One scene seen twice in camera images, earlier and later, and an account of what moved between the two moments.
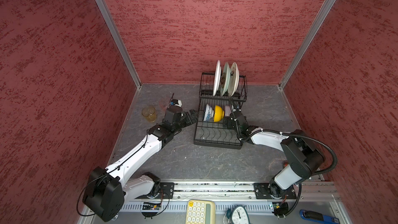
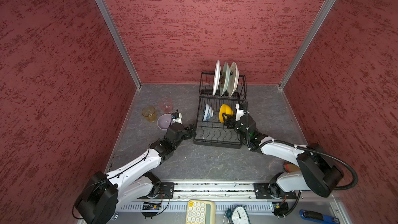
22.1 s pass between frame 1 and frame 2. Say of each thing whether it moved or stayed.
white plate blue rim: stayed
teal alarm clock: stayed
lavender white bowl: moved
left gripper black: moved
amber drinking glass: stayed
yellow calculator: stayed
